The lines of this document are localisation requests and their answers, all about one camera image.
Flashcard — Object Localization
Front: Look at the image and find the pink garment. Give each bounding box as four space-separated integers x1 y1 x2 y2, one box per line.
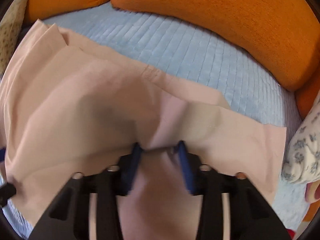
1 21 286 239

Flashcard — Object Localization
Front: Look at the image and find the pink bear plush cushion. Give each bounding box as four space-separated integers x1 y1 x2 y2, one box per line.
305 180 320 203

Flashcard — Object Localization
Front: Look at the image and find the white blue floral pillow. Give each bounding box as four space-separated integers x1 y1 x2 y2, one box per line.
282 102 319 183

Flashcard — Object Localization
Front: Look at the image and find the beige spotted pillow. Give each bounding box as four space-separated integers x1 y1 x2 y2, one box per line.
1 0 28 77

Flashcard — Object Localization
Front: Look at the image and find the orange bed frame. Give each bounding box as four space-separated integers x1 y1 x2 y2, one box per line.
295 75 319 119

